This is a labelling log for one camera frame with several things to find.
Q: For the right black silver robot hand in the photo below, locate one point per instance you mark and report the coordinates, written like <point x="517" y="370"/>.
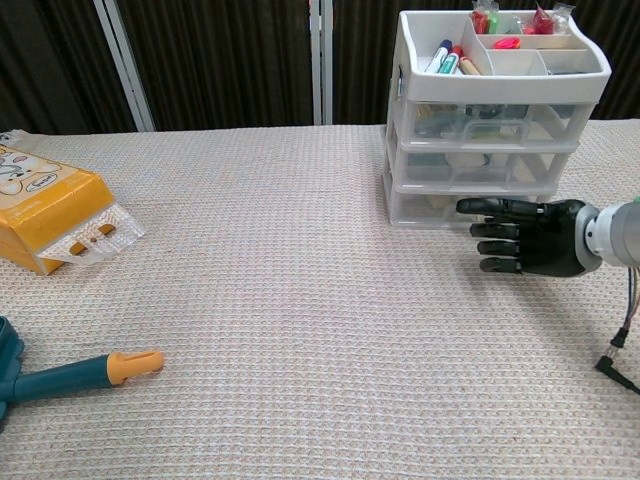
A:
<point x="545" y="240"/>

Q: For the clear bottom drawer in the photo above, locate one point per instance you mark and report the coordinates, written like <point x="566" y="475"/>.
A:
<point x="420" y="212"/>

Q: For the clear drawer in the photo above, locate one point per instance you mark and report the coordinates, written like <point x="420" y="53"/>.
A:
<point x="440" y="122"/>
<point x="440" y="170"/>
<point x="420" y="212"/>

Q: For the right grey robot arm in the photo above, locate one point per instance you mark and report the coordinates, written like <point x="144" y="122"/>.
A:
<point x="620" y="230"/>

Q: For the clear middle drawer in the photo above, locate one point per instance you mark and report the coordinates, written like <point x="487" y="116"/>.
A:
<point x="440" y="170"/>

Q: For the clear top drawer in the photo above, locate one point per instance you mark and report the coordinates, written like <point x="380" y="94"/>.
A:
<point x="440" y="122"/>

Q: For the wooden pen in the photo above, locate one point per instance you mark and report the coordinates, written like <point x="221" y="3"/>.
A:
<point x="470" y="66"/>

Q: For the pink round tape measure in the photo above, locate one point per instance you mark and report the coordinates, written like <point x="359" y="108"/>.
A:
<point x="507" y="43"/>

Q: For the red capped green marker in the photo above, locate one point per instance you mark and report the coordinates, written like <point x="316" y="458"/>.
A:
<point x="451" y="62"/>

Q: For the blue capped white marker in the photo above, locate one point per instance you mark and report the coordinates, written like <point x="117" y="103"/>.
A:
<point x="440" y="55"/>

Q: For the red green candy packet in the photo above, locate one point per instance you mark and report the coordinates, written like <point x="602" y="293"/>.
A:
<point x="484" y="20"/>

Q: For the beige woven tablecloth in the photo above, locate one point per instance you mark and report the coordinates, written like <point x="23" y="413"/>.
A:
<point x="300" y="300"/>

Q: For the yellow cartoon tissue pack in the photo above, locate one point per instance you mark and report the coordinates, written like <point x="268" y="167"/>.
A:
<point x="55" y="220"/>

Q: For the teal lint roller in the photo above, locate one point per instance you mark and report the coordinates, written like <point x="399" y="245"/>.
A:
<point x="65" y="377"/>

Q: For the white drawer organizer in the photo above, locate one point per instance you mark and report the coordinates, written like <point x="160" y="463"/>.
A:
<point x="500" y="85"/>

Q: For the grey partition post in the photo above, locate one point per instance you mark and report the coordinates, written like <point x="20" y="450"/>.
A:
<point x="322" y="60"/>
<point x="125" y="65"/>

